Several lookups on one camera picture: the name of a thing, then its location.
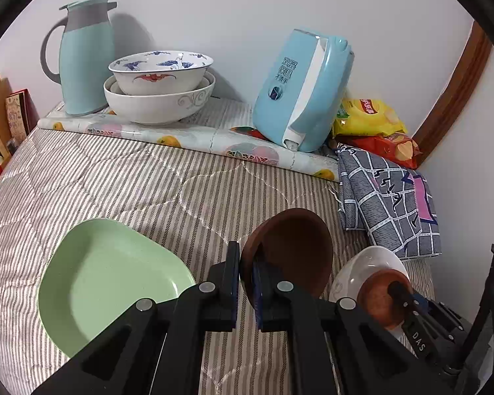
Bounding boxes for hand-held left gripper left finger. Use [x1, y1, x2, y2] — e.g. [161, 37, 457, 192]
[33, 241, 241, 395]

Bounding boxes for red chip bag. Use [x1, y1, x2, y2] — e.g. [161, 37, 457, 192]
[333, 132, 424, 170]

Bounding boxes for grey checkered cloth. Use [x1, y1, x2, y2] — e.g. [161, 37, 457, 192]
[337, 143, 443, 261]

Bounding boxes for white nested bowl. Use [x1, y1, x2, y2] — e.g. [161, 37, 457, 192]
[109, 72, 212, 94]

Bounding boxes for large white swirl bowl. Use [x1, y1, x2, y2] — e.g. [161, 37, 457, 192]
[104, 73, 216, 126]

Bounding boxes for rolled floral tablecloth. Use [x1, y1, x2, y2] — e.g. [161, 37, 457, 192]
[37, 105, 340, 182]

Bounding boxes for light blue electric kettle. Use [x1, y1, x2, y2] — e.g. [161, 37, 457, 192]
[252, 29, 353, 153]

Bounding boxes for small brown bowl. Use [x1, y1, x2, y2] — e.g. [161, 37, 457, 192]
[239, 208, 334, 309]
[357, 269, 413, 330]

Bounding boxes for green plate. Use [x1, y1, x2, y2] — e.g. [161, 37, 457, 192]
[38, 218, 197, 358]

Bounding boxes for light blue thermos jug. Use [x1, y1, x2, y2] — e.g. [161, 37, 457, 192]
[40, 0, 118, 117]

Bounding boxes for striped quilted table cover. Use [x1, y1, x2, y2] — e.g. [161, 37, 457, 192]
[0, 125, 437, 395]

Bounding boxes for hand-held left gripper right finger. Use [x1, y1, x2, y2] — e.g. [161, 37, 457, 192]
[251, 255, 453, 395]

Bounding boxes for patterned brown box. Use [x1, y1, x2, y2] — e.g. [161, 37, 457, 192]
[5, 88, 40, 143]

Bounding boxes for brown wooden door frame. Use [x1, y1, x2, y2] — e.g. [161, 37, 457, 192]
[412, 20, 492, 158]

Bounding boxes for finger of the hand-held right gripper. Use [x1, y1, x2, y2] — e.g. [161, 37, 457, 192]
[414, 294, 466, 340]
[388, 280, 431, 358]

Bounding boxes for yellow chip bag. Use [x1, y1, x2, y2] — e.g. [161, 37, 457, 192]
[333, 98, 408, 137]

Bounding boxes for blue red patterned bowl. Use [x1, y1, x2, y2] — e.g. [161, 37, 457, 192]
[108, 50, 214, 95]

